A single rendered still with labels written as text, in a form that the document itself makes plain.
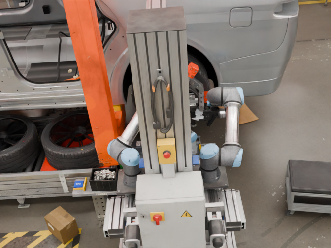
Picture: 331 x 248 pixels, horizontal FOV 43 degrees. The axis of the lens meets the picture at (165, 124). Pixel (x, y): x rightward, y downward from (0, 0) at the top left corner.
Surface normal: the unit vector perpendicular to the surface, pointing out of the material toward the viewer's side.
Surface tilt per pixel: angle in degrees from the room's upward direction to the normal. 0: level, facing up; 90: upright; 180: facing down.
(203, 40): 90
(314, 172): 0
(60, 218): 0
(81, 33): 90
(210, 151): 7
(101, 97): 90
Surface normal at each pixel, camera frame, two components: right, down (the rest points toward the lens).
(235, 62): 0.00, 0.61
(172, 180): -0.07, -0.79
